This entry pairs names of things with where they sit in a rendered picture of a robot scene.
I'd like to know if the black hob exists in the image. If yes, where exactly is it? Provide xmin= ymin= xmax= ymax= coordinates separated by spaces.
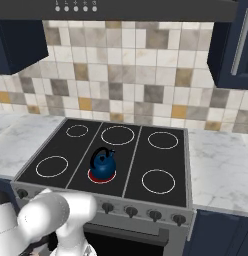
xmin=10 ymin=117 xmax=196 ymax=256

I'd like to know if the black stove knob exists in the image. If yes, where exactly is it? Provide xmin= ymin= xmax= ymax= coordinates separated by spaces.
xmin=148 ymin=209 xmax=163 ymax=223
xmin=16 ymin=188 xmax=29 ymax=200
xmin=101 ymin=202 xmax=115 ymax=215
xmin=125 ymin=206 xmax=139 ymax=219
xmin=172 ymin=213 xmax=187 ymax=227

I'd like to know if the black oven door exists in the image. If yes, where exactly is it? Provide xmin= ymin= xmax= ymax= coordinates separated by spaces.
xmin=83 ymin=230 xmax=166 ymax=256

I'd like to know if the grey range hood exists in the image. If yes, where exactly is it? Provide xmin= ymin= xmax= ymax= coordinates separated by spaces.
xmin=0 ymin=0 xmax=239 ymax=23

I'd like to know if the dark blue base cupboard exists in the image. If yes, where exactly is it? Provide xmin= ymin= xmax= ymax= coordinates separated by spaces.
xmin=182 ymin=209 xmax=248 ymax=256
xmin=0 ymin=177 xmax=21 ymax=214

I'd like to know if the blue kettle with black handle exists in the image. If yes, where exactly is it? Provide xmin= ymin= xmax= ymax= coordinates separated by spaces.
xmin=89 ymin=146 xmax=116 ymax=179

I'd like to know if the grey oven door handle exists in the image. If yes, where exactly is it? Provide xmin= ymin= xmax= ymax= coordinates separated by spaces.
xmin=83 ymin=222 xmax=170 ymax=247

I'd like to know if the dark blue glazed wall cupboard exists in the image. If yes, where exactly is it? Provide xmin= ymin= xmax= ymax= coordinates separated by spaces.
xmin=206 ymin=0 xmax=248 ymax=90

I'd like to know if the grey cupboard door handle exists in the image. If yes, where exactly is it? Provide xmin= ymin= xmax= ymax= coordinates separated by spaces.
xmin=230 ymin=8 xmax=248 ymax=76

